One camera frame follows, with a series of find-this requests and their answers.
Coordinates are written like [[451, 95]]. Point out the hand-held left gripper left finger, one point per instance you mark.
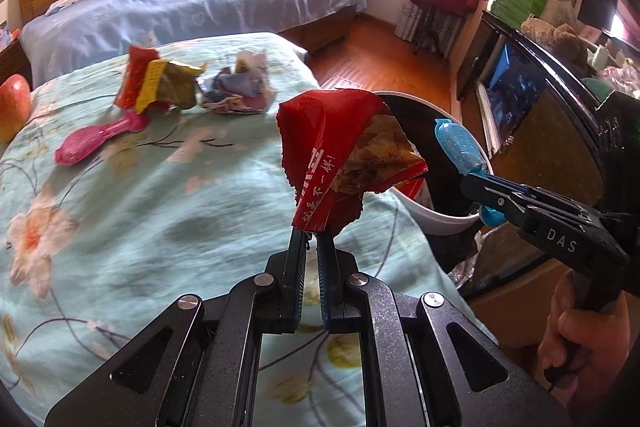
[[292, 267]]

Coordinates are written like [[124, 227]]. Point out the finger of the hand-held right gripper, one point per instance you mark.
[[485, 186], [515, 207]]

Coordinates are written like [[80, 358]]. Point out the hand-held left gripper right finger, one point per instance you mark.
[[330, 267]]

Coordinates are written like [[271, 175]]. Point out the white trash bin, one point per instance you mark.
[[445, 192]]

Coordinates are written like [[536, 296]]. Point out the blue candy-shaped wrapper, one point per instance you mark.
[[457, 149]]

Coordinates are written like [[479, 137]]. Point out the person's right hand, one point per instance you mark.
[[590, 352]]

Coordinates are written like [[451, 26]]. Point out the flat television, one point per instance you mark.
[[510, 92]]

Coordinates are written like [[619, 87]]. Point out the brown plush toy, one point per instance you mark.
[[555, 32]]

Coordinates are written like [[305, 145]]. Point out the crumpled blue wrapper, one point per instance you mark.
[[240, 89]]

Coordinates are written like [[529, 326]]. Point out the red and yellow snack bag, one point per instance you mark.
[[145, 82]]

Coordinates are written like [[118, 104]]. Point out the pink plastic spoon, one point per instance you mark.
[[85, 144]]

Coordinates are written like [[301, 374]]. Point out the bed with blue sheet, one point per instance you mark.
[[200, 2]]

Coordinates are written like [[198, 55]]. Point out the red apple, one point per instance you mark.
[[12, 107]]

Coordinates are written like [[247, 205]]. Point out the wooden nightstand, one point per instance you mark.
[[12, 57]]

